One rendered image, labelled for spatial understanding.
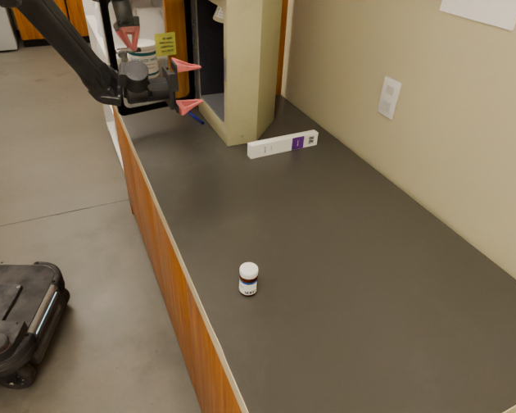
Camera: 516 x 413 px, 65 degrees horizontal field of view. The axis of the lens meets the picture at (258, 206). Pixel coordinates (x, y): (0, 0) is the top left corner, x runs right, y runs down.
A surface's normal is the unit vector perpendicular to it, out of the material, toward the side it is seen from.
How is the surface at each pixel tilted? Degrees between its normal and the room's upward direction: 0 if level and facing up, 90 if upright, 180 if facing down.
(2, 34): 90
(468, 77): 90
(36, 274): 0
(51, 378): 0
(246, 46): 90
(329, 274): 0
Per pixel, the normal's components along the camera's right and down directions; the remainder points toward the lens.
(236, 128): 0.42, 0.56
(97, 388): 0.04, -0.80
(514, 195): -0.91, 0.22
